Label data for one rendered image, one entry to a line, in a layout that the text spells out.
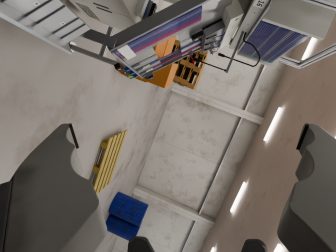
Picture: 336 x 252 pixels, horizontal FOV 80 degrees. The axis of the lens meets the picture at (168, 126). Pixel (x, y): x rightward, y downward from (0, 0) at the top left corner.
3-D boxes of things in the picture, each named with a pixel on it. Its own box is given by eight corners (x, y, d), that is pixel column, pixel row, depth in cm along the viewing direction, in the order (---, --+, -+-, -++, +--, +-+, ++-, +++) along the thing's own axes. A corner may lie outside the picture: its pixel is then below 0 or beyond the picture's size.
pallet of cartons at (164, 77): (115, 72, 285) (161, 89, 278) (137, 0, 267) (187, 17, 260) (140, 80, 409) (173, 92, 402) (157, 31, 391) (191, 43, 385)
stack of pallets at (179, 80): (175, 47, 603) (207, 59, 593) (163, 79, 621) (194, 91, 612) (167, 32, 463) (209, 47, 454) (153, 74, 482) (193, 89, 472)
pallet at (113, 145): (104, 181, 439) (109, 183, 438) (81, 200, 353) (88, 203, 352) (123, 127, 419) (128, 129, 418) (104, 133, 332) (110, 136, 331)
